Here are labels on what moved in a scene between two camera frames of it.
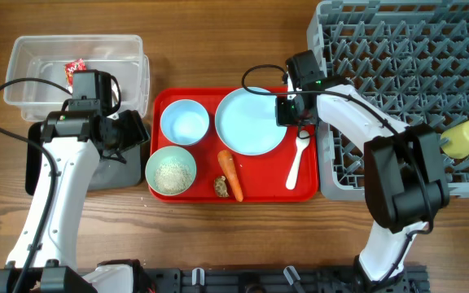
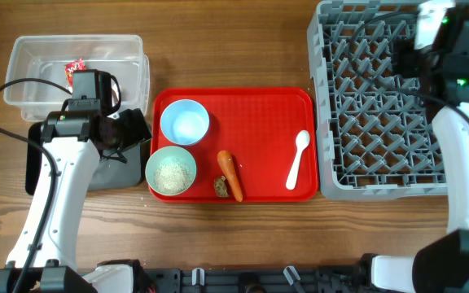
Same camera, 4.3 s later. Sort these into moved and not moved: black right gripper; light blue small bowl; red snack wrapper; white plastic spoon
Moved: black right gripper
Not moved: white plastic spoon; light blue small bowl; red snack wrapper
